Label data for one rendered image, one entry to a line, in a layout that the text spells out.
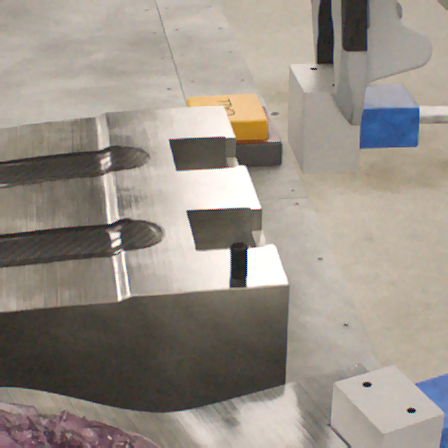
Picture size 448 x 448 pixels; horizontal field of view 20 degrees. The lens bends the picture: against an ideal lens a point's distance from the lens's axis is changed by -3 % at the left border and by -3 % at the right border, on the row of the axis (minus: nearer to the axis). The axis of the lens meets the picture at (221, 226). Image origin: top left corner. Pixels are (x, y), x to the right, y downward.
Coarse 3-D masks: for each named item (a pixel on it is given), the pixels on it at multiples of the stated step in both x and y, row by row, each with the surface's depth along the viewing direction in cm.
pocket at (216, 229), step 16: (224, 208) 77; (240, 208) 77; (256, 208) 77; (192, 224) 77; (208, 224) 78; (224, 224) 78; (240, 224) 78; (256, 224) 78; (208, 240) 78; (224, 240) 78; (240, 240) 78; (256, 240) 77
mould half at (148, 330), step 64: (0, 128) 90; (64, 128) 89; (128, 128) 88; (192, 128) 88; (0, 192) 81; (64, 192) 80; (128, 192) 79; (192, 192) 79; (128, 256) 72; (192, 256) 72; (256, 256) 72; (0, 320) 68; (64, 320) 68; (128, 320) 69; (192, 320) 69; (256, 320) 70; (0, 384) 70; (64, 384) 70; (128, 384) 71; (192, 384) 71; (256, 384) 72
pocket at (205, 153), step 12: (180, 144) 87; (192, 144) 87; (204, 144) 87; (216, 144) 87; (228, 144) 87; (180, 156) 87; (192, 156) 87; (204, 156) 87; (216, 156) 88; (228, 156) 87; (180, 168) 88; (192, 168) 88; (204, 168) 88; (216, 168) 88; (228, 168) 87
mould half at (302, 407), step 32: (288, 384) 67; (320, 384) 67; (96, 416) 60; (128, 416) 62; (160, 416) 63; (192, 416) 64; (224, 416) 64; (256, 416) 64; (288, 416) 64; (320, 416) 64
